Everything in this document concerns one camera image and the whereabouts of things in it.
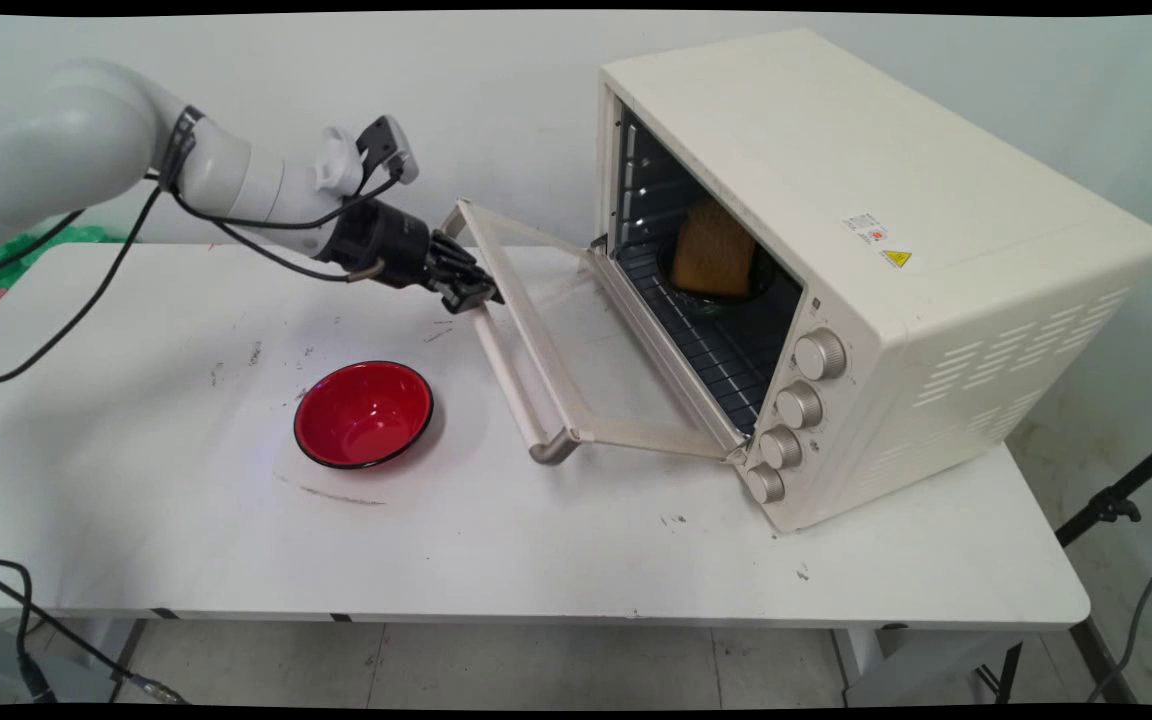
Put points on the white oven label sticker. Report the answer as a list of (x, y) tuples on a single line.
[(866, 228)]

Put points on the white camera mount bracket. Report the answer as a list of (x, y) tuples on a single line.
[(339, 162)]

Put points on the brown bread slice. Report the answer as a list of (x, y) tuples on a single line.
[(714, 250)]

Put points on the silver oven knob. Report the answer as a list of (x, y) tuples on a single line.
[(821, 354), (781, 447), (765, 484), (799, 405)]

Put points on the black tripod stand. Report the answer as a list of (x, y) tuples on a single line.
[(1111, 505)]

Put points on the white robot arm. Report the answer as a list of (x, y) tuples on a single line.
[(86, 140)]

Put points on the yellow warning sticker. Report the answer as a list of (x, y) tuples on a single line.
[(897, 258)]

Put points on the black table leg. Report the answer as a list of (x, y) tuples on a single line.
[(1101, 660)]

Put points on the white table support bracket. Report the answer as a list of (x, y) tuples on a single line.
[(921, 670)]

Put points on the red bowl with black rim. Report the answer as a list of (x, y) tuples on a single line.
[(361, 415)]

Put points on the dark glass plate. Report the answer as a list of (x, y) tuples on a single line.
[(728, 306)]

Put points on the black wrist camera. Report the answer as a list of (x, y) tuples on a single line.
[(391, 145)]

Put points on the cream toaster oven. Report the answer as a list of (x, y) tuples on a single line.
[(836, 150)]

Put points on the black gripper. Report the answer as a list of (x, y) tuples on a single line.
[(381, 245)]

